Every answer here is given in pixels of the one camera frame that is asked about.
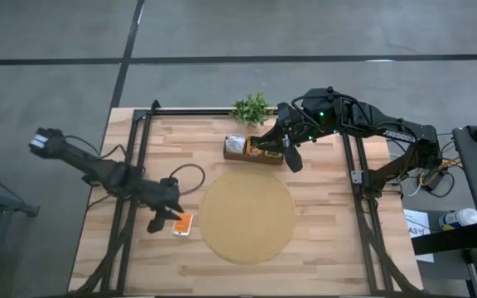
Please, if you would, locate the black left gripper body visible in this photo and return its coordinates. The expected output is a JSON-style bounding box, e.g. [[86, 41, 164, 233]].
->
[[140, 176, 182, 235]]

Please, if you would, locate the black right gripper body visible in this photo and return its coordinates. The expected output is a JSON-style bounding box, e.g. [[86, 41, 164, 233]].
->
[[277, 102, 306, 174]]

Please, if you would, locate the brown wooden organizer box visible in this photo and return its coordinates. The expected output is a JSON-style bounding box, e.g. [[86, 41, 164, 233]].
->
[[223, 134, 285, 166]]

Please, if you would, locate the green potted plant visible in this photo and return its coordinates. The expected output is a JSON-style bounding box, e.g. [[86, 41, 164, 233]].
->
[[230, 92, 275, 127]]

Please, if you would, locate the round woven placemat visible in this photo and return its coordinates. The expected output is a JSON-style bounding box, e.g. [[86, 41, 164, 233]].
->
[[198, 170, 296, 266]]

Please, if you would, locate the black metal stand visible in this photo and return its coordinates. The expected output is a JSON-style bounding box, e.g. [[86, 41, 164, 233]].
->
[[0, 164, 41, 298]]

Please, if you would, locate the white paper sheet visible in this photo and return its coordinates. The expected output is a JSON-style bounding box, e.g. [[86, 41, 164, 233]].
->
[[402, 208, 436, 264]]

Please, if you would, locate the black shelf bar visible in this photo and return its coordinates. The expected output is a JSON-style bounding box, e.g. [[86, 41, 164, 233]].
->
[[411, 223, 477, 257]]

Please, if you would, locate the white blue wipes canister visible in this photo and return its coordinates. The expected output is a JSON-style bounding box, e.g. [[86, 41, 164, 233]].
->
[[437, 207, 477, 232]]

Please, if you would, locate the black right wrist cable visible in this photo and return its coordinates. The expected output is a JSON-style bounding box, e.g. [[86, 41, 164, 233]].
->
[[291, 93, 364, 127]]

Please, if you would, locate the black metal table frame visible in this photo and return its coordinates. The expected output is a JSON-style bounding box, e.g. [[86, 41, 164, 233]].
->
[[70, 99, 420, 298]]

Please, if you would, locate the black power box with cables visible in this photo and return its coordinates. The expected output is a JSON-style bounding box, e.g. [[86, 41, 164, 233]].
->
[[418, 159, 457, 199]]

